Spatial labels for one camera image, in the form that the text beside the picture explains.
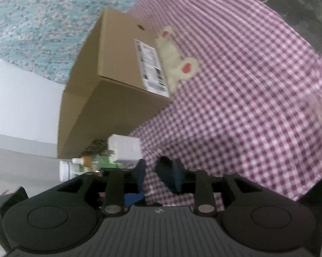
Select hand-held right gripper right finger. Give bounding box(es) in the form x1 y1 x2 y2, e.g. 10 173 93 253
155 156 258 217

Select teal floral cloth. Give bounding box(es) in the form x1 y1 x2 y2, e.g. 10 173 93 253
0 0 153 85

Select dark grey object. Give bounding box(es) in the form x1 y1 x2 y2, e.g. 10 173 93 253
0 186 29 257

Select white lidded plastic bottle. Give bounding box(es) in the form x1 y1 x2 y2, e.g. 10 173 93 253
59 161 84 182

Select white charger plug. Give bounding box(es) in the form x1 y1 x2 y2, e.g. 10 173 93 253
107 134 143 164

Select purple checked tablecloth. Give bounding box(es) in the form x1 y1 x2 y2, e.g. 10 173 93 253
127 0 322 209

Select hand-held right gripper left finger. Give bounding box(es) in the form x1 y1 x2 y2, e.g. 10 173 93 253
56 160 147 216

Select cream plush toy red spots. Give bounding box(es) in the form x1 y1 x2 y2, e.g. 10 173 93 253
154 26 199 95

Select brown cardboard box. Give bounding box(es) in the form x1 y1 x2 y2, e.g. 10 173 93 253
57 6 178 161

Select green glass dropper bottle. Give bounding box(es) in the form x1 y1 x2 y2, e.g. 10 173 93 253
72 154 123 172

